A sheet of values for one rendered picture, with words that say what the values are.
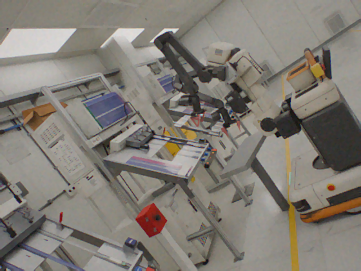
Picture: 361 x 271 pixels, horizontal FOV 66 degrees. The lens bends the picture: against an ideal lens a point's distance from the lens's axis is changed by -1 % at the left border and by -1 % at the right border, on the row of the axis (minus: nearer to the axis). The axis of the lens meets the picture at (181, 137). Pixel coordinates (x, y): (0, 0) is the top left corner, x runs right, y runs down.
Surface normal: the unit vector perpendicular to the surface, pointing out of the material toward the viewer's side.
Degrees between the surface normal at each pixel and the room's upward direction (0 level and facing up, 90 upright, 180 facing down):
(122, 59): 90
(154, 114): 90
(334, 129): 90
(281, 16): 90
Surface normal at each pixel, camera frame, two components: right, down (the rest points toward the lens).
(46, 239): 0.14, -0.90
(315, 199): -0.37, 0.38
